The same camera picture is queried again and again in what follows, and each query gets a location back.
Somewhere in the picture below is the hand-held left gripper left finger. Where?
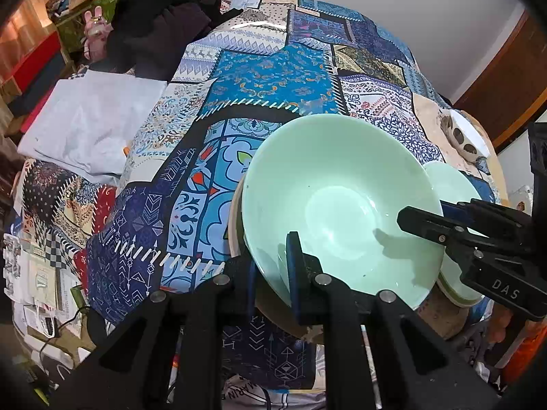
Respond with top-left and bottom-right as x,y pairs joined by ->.
50,255 -> 259,410

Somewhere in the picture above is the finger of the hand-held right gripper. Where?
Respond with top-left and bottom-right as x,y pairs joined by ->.
397,206 -> 475,261
441,197 -> 533,246

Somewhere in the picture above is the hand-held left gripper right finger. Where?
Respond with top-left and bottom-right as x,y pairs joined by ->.
285,231 -> 502,410

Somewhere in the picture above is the large green bowl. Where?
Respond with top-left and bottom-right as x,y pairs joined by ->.
240,113 -> 445,312

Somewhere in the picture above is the small green bowl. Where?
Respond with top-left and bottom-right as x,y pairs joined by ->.
422,161 -> 486,308

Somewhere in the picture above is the white patterned bowl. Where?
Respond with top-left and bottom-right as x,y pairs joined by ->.
440,109 -> 491,164

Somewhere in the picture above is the white printed cloth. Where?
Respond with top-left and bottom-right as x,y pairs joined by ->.
220,373 -> 300,410

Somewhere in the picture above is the brown wooden door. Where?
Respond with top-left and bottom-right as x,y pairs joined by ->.
453,11 -> 547,150

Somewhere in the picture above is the white paper bag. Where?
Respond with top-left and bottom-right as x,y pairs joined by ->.
28,260 -> 61,308

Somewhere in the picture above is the blue patchwork tablecloth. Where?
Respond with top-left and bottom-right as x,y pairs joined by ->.
13,0 -> 501,394

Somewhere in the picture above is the grey folded cloth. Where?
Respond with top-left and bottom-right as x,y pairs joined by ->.
17,70 -> 169,186

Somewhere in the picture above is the black clothing pile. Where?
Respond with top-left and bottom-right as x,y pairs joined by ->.
92,0 -> 244,82

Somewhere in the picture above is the pink bunny toy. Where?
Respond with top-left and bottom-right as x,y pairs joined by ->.
81,6 -> 114,60

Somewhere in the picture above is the green box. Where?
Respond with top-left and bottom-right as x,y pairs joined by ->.
55,0 -> 122,50

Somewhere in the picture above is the red box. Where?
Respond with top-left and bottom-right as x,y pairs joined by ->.
0,30 -> 61,84

